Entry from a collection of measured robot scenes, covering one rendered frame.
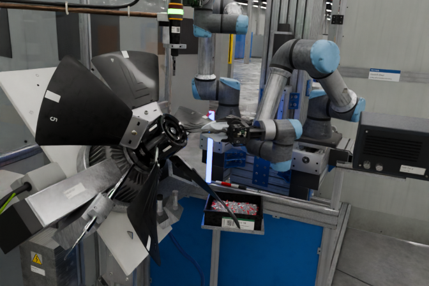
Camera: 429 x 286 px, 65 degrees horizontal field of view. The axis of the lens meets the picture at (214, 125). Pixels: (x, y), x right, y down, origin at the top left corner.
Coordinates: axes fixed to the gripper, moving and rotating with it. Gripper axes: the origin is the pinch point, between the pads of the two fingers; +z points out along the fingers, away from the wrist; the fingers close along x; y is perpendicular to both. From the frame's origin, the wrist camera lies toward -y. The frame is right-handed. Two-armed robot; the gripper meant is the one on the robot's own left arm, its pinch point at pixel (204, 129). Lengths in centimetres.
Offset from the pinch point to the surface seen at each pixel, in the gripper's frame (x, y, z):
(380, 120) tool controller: -8, 15, -59
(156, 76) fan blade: -17.5, -5.7, 16.2
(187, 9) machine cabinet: -21, -435, -80
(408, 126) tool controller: -8, 22, -64
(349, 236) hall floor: 127, -74, -146
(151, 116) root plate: -7.8, 6.4, 18.9
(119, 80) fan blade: -16.3, -4.3, 28.1
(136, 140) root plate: -3.9, 14.8, 23.8
